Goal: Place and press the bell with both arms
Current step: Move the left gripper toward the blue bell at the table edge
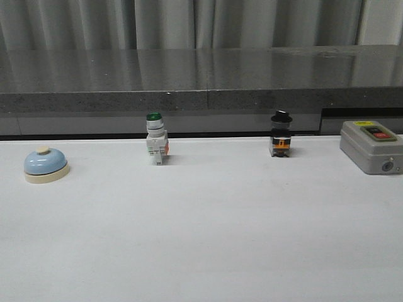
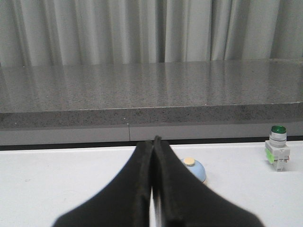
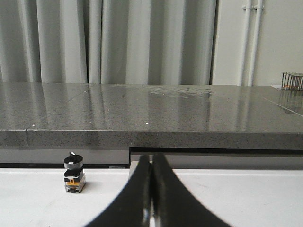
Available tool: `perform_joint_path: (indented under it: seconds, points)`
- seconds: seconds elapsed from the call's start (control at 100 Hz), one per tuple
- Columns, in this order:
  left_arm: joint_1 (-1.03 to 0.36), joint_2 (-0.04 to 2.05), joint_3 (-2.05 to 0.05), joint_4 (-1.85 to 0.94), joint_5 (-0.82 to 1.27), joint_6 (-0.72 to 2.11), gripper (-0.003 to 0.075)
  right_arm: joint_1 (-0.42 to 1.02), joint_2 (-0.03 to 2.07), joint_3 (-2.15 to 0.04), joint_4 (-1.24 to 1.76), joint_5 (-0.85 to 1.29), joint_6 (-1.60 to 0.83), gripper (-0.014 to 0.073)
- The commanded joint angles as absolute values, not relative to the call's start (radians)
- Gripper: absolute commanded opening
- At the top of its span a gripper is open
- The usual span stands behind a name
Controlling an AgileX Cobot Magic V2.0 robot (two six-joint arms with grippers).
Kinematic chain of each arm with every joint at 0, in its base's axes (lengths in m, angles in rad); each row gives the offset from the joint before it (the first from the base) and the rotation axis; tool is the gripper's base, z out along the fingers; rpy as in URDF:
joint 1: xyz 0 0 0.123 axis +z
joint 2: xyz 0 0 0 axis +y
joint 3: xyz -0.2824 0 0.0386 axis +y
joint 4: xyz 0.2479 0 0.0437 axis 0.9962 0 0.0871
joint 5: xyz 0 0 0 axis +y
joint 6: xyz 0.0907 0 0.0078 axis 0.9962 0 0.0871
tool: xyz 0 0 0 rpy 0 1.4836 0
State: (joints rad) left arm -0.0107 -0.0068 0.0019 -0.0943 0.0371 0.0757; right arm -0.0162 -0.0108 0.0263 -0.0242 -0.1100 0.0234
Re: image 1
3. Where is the green pushbutton switch white body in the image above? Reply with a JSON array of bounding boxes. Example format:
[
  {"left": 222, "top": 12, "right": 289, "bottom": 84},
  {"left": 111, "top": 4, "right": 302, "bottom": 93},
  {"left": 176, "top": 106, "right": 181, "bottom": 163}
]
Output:
[{"left": 146, "top": 112, "right": 169, "bottom": 165}]

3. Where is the grey curtain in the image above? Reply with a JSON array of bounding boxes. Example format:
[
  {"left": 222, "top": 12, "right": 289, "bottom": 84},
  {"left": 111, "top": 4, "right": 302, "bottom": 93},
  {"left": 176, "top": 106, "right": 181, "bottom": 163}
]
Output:
[{"left": 1, "top": 1, "right": 402, "bottom": 50}]

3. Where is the black rotary selector switch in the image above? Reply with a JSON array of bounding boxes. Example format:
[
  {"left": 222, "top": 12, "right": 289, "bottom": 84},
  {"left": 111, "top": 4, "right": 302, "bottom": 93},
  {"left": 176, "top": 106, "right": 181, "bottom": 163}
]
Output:
[{"left": 269, "top": 110, "right": 293, "bottom": 157}]

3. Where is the grey power switch box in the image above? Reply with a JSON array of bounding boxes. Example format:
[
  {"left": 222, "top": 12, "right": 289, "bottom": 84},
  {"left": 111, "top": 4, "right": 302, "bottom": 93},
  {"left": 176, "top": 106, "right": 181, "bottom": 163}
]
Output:
[{"left": 340, "top": 121, "right": 402, "bottom": 175}]

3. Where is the blue and cream desk bell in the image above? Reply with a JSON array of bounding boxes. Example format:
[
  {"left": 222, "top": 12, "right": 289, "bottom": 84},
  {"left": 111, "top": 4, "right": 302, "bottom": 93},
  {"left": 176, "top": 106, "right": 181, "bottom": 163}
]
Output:
[{"left": 23, "top": 146, "right": 70, "bottom": 184}]

